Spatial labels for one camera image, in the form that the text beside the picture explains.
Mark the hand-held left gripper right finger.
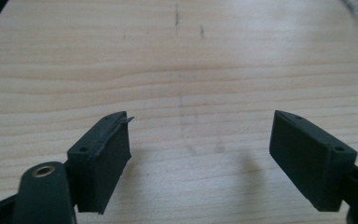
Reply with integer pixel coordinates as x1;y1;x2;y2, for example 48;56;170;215
268;109;358;213

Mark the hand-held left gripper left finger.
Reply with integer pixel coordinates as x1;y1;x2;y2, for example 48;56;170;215
66;110;135;216

